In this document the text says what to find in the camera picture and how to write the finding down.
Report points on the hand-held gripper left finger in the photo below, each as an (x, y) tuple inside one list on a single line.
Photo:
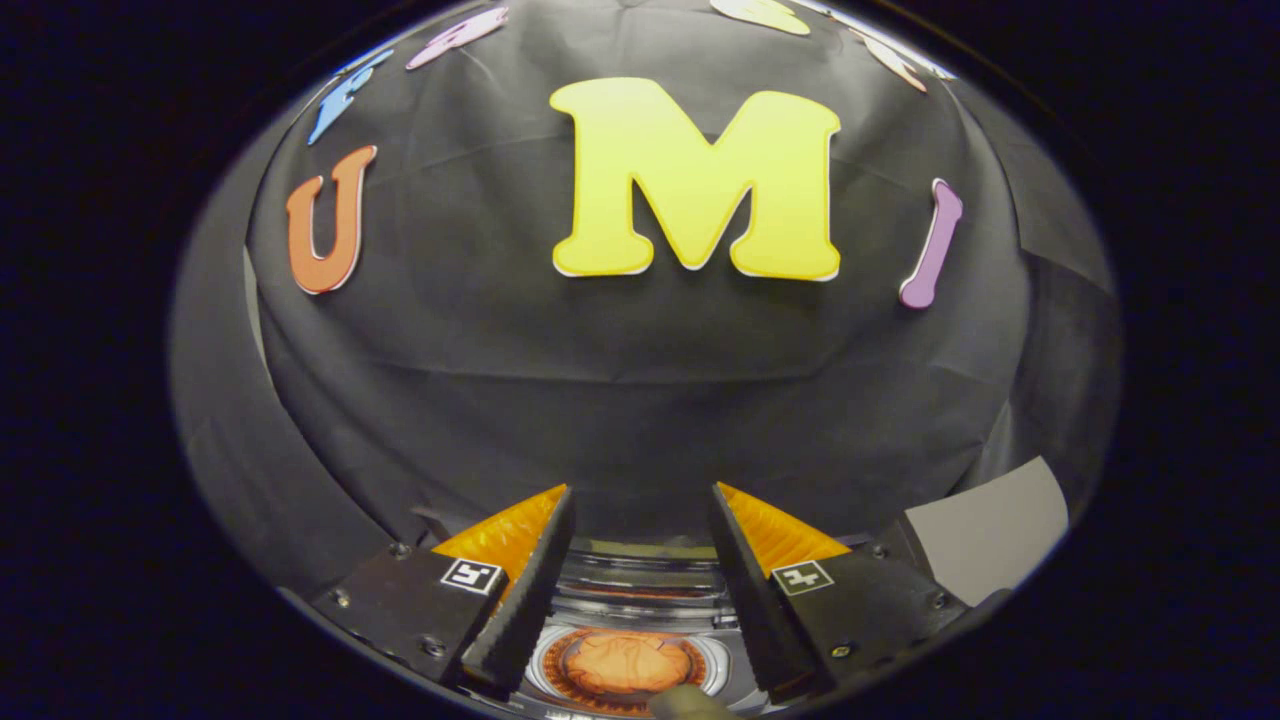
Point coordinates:
[(525, 600)]

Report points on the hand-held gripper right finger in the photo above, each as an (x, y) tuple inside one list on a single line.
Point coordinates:
[(755, 610)]

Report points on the grey washing machine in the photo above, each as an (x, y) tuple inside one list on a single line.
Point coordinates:
[(640, 590)]

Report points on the orange polo shirt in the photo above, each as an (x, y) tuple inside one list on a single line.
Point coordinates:
[(625, 662)]

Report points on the beige cabinet with dark top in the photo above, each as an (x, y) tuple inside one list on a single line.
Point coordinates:
[(985, 535)]

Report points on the black backdrop cloth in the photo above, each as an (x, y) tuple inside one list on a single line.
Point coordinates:
[(640, 380)]

